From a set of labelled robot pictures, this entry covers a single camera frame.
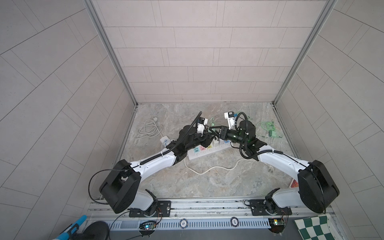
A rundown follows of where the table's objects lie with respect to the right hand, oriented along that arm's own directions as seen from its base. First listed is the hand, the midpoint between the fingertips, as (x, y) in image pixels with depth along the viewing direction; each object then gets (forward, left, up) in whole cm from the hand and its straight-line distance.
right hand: (210, 131), depth 76 cm
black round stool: (-36, +53, -18) cm, 67 cm away
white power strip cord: (+18, +39, -18) cm, 47 cm away
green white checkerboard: (-41, -43, -21) cm, 63 cm away
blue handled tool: (-37, +52, -1) cm, 64 cm away
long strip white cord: (-10, -3, -21) cm, 23 cm away
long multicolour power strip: (-1, +5, -18) cm, 19 cm away
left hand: (0, -3, -1) cm, 3 cm away
